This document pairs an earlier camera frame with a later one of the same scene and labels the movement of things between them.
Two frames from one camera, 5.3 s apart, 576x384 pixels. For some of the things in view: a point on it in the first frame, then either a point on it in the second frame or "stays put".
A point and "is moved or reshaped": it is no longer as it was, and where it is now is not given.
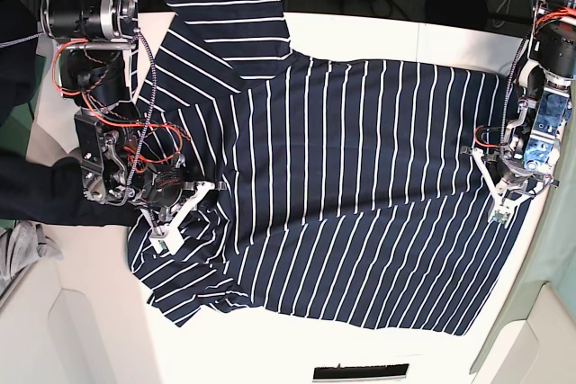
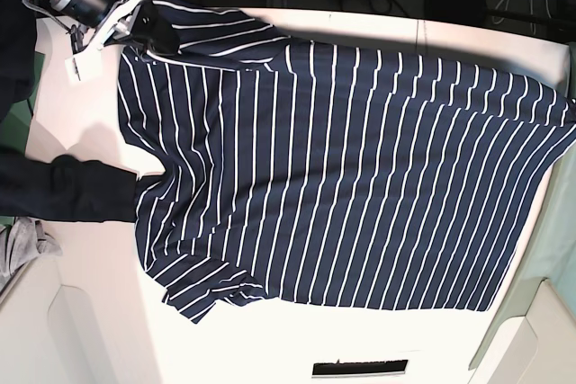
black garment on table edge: x=37 y=188 stays put
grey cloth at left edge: x=22 y=245 stays put
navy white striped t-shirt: x=349 y=191 is moved or reshaped
